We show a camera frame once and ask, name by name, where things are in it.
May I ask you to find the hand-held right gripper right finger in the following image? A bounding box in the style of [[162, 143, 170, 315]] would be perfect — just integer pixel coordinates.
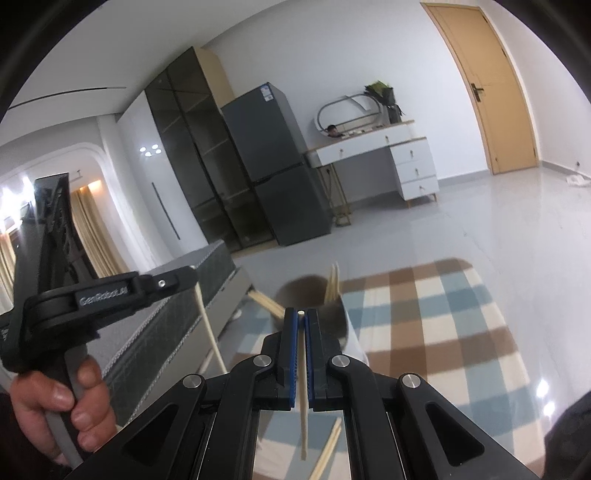
[[305, 308, 541, 480]]

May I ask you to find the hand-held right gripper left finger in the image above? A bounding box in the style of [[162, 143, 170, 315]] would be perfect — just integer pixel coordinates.
[[65, 308, 298, 480]]

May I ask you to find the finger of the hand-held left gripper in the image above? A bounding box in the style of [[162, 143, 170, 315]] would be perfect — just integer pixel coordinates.
[[69, 267, 200, 311]]

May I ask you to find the white and grey utensil holder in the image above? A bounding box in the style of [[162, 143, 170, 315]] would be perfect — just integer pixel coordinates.
[[273, 274, 370, 367]]

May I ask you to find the pile of bamboo chopsticks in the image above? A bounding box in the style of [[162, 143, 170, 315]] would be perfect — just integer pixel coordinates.
[[308, 416, 343, 480]]

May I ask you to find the person's left hand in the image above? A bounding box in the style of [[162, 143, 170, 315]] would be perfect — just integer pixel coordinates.
[[9, 355, 116, 467]]

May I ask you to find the dark grey quilted bed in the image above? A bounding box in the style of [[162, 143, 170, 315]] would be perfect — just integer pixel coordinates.
[[99, 240, 252, 425]]

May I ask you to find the beige curtain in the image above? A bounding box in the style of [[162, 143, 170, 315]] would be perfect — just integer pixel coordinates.
[[69, 182, 130, 278]]

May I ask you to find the white wardrobe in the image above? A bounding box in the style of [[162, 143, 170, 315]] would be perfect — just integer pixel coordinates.
[[115, 90, 208, 273]]

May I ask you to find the dark glass cabinet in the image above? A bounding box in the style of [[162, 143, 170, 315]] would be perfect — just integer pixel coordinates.
[[144, 46, 278, 254]]

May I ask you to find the dark grey refrigerator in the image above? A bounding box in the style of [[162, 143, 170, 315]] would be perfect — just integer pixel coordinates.
[[221, 83, 333, 247]]

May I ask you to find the white dresser with drawers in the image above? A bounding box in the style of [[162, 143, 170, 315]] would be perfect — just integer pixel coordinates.
[[305, 121, 440, 208]]

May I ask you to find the oval white-framed mirror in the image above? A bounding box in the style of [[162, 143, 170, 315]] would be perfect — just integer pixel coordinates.
[[315, 92, 386, 139]]

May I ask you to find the dark potted plant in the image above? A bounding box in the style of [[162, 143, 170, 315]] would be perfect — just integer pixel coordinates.
[[364, 80, 404, 124]]

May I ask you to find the light wooden door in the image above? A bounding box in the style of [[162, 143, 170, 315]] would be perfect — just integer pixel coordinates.
[[421, 2, 541, 176]]

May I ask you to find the gold wire stool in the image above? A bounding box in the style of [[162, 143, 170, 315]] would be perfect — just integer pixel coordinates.
[[316, 164, 354, 228]]

